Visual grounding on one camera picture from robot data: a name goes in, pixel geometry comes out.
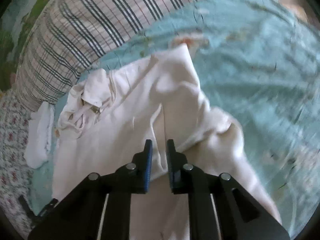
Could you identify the plaid folded quilt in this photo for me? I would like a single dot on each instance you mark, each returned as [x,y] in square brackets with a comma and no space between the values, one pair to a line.
[70,35]

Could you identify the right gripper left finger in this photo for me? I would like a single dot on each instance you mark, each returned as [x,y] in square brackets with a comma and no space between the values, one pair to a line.
[132,178]

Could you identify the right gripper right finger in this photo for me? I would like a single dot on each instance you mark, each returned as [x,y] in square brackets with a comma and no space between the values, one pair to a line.
[186,178]

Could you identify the folded white garment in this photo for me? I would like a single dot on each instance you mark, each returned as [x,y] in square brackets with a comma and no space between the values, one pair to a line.
[39,142]

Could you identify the floral patterned pillow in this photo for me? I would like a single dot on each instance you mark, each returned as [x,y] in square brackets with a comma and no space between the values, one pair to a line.
[15,173]

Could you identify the green landscape wall painting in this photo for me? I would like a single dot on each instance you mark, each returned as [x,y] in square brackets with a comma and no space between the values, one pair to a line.
[17,20]

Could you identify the cream zip hoodie jacket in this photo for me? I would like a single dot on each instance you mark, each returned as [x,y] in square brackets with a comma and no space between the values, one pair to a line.
[109,116]

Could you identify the teal floral bed sheet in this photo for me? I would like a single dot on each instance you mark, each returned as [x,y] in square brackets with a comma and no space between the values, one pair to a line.
[256,61]

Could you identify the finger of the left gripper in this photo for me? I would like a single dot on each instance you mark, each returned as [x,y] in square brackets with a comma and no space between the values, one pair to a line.
[44,211]

